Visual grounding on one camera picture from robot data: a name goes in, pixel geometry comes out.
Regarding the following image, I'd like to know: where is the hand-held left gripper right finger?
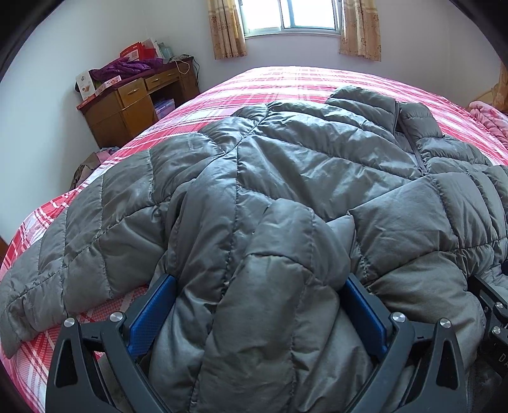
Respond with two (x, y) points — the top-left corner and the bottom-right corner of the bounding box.
(341, 274), (477, 413)

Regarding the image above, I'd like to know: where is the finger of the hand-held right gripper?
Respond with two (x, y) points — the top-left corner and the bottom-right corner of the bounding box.
(470, 274), (508, 318)

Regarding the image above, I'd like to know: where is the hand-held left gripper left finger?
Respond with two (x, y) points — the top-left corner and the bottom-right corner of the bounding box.
(45, 274), (177, 413)

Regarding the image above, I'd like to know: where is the grey down jacket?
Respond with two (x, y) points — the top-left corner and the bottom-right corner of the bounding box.
(0, 85), (508, 413)

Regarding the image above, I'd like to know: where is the pile of clothes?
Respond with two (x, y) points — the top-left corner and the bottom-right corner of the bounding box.
(70, 146), (121, 190)

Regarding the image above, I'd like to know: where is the pink folded blanket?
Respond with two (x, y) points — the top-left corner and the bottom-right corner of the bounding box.
(468, 100), (508, 151)

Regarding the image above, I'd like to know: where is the wooden desk with drawers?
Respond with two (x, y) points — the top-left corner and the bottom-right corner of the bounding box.
(75, 56), (200, 150)

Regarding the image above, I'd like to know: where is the flat red box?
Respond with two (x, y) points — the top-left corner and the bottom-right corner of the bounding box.
(76, 75), (122, 111)

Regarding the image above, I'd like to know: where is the white printed box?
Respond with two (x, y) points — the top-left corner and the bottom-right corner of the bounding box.
(75, 70), (96, 101)

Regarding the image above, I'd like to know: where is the bed with red plaid sheet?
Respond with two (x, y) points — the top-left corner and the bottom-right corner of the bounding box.
(0, 65), (508, 413)

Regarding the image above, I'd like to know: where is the purple clothing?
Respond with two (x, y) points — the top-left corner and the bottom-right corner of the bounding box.
(88, 56), (166, 85)

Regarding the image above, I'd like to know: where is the red gift box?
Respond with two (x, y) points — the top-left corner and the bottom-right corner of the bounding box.
(119, 39), (158, 63)

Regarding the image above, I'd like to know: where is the yellow patterned curtain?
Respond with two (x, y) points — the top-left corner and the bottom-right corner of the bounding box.
(338, 0), (382, 62)
(207, 0), (248, 60)

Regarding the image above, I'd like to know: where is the window with sliding panes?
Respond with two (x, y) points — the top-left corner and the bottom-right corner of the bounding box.
(238, 0), (343, 39)

